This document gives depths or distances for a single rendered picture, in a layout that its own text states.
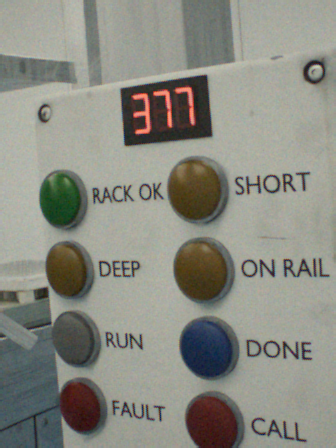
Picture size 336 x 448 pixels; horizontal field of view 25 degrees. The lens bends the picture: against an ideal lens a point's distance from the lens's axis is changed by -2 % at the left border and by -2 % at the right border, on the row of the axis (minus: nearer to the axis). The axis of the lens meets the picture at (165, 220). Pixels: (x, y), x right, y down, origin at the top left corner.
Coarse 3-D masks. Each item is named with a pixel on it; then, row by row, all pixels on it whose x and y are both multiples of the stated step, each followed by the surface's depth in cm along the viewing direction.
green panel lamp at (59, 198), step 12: (48, 180) 39; (60, 180) 39; (72, 180) 38; (48, 192) 39; (60, 192) 39; (72, 192) 38; (48, 204) 39; (60, 204) 39; (72, 204) 38; (48, 216) 39; (60, 216) 39; (72, 216) 39
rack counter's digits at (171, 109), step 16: (144, 96) 36; (160, 96) 35; (176, 96) 35; (192, 96) 34; (144, 112) 36; (160, 112) 35; (176, 112) 35; (192, 112) 34; (144, 128) 36; (160, 128) 36; (176, 128) 35; (192, 128) 35
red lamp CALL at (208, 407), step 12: (204, 396) 35; (192, 408) 35; (204, 408) 35; (216, 408) 35; (228, 408) 35; (192, 420) 35; (204, 420) 35; (216, 420) 35; (228, 420) 34; (192, 432) 35; (204, 432) 35; (216, 432) 35; (228, 432) 34; (204, 444) 35; (216, 444) 35; (228, 444) 35
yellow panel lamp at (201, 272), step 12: (180, 252) 35; (192, 252) 35; (204, 252) 34; (216, 252) 34; (180, 264) 35; (192, 264) 35; (204, 264) 34; (216, 264) 34; (180, 276) 35; (192, 276) 35; (204, 276) 34; (216, 276) 34; (192, 288) 35; (204, 288) 34; (216, 288) 34; (204, 300) 35
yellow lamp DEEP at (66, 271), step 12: (60, 252) 39; (72, 252) 39; (48, 264) 40; (60, 264) 39; (72, 264) 39; (84, 264) 39; (48, 276) 40; (60, 276) 39; (72, 276) 39; (84, 276) 39; (60, 288) 39; (72, 288) 39
